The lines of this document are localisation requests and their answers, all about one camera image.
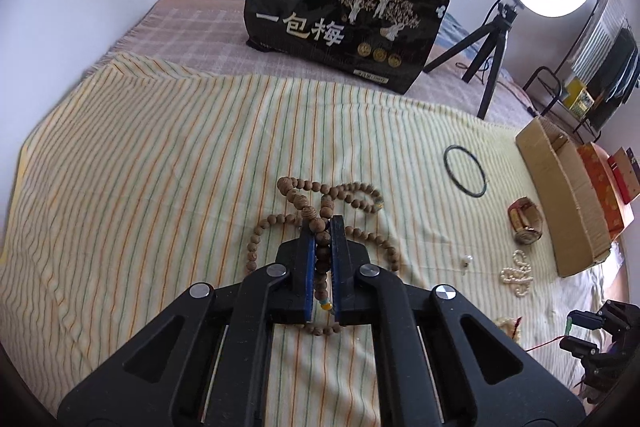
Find brown wooden bead necklace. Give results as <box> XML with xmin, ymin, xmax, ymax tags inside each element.
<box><xmin>243</xmin><ymin>175</ymin><xmax>403</xmax><ymax>336</ymax></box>

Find single pearl earring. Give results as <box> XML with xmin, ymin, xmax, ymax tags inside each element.
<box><xmin>461</xmin><ymin>255</ymin><xmax>474</xmax><ymax>269</ymax></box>

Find black tripod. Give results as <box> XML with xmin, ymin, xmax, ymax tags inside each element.
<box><xmin>423</xmin><ymin>3</ymin><xmax>518</xmax><ymax>119</ymax></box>

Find cardboard tray box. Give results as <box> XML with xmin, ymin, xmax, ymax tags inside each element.
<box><xmin>515</xmin><ymin>117</ymin><xmax>612</xmax><ymax>277</ymax></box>

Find yellow striped cloth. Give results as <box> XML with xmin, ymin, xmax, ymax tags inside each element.
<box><xmin>1</xmin><ymin>53</ymin><xmax>604</xmax><ymax>411</ymax></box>

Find red white box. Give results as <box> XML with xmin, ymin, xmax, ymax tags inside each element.
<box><xmin>608</xmin><ymin>147</ymin><xmax>640</xmax><ymax>204</ymax></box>

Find black bangle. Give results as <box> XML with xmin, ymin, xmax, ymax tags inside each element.
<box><xmin>442</xmin><ymin>144</ymin><xmax>488</xmax><ymax>198</ymax></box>

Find pink checked bed sheet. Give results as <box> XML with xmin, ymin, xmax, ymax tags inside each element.
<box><xmin>79</xmin><ymin>0</ymin><xmax>536</xmax><ymax>128</ymax></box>

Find white pearl necklace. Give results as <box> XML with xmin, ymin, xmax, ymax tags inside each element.
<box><xmin>499</xmin><ymin>248</ymin><xmax>535</xmax><ymax>299</ymax></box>

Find black clothes rack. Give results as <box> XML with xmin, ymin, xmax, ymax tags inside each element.
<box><xmin>522</xmin><ymin>0</ymin><xmax>640</xmax><ymax>145</ymax></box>

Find black snack bag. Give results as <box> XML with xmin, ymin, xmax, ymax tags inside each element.
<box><xmin>244</xmin><ymin>0</ymin><xmax>449</xmax><ymax>94</ymax></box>

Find yellow box on rack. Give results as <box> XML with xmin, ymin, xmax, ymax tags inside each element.
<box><xmin>563</xmin><ymin>77</ymin><xmax>594</xmax><ymax>118</ymax></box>

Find gold brown wrist watch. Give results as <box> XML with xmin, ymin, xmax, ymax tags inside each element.
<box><xmin>506</xmin><ymin>197</ymin><xmax>544</xmax><ymax>245</ymax></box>

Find red cord jade pendant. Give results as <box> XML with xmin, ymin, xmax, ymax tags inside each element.
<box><xmin>494</xmin><ymin>317</ymin><xmax>564</xmax><ymax>352</ymax></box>

